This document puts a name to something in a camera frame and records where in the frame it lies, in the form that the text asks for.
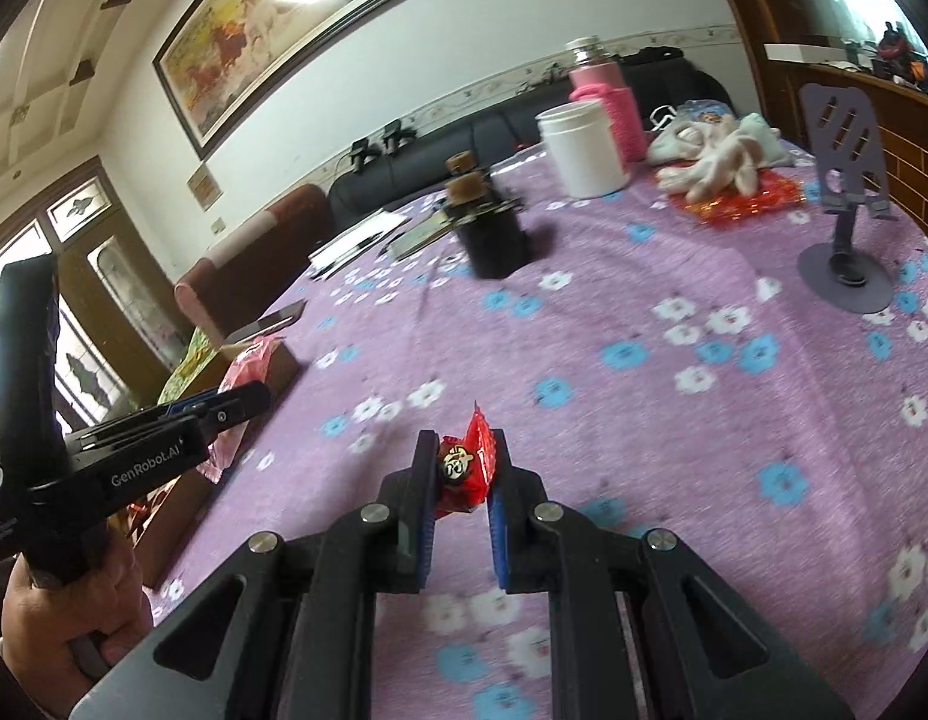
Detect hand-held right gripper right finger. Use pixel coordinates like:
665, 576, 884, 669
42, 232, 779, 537
486, 427, 855, 720

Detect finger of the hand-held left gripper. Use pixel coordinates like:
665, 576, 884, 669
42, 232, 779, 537
197, 381, 274, 436
162, 388, 229, 417

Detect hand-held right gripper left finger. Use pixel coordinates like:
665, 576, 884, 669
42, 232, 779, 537
66, 429, 442, 720

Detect pink snack packet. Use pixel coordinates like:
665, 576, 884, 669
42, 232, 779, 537
197, 337, 277, 481

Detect small red snack packet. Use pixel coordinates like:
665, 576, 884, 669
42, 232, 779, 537
432, 401, 502, 518

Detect cardboard box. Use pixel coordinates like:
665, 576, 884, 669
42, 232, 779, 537
130, 337, 300, 590

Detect person's left hand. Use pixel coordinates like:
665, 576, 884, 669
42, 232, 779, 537
0, 517, 157, 698

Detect green printed cloth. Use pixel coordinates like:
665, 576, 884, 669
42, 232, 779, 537
158, 328, 217, 406

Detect dark smartphone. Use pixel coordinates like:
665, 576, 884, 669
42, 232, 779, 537
227, 300, 309, 344

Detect brown chair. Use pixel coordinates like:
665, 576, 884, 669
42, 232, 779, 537
175, 184, 337, 338

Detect wooden glass door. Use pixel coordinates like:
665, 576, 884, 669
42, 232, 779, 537
0, 157, 180, 436

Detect purple floral tablecloth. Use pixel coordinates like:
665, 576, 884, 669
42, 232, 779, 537
145, 131, 928, 720

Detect white papers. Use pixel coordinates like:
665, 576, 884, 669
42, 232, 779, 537
308, 211, 409, 282

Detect smartphone on table edge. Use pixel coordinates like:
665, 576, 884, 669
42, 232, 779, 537
392, 214, 457, 260

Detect large black device cork top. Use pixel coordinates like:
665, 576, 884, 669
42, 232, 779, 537
445, 172, 536, 280

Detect black leather sofa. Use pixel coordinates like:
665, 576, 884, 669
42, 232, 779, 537
329, 60, 735, 218

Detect white plastic jar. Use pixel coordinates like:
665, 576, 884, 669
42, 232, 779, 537
536, 103, 631, 200

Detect red foil packet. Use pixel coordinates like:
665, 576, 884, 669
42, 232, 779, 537
674, 172, 806, 224

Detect white gloves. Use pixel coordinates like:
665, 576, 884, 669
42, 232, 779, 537
656, 114, 791, 203

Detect white plastic bag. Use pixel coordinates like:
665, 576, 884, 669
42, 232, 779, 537
647, 101, 735, 162

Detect pink thermos bottle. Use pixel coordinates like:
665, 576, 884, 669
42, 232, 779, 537
569, 37, 648, 162

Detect purple phone stand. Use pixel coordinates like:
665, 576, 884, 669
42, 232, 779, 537
797, 82, 901, 314

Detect wooden cabinet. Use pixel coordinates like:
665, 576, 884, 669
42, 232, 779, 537
696, 0, 928, 256

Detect white flat box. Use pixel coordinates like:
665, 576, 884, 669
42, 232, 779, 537
764, 43, 858, 65

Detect dark toy figures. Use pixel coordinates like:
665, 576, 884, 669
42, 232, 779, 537
872, 19, 928, 91

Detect orange wall notice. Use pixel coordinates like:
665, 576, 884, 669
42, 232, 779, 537
188, 163, 223, 211

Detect framed wall painting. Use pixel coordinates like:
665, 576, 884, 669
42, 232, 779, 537
152, 0, 444, 160

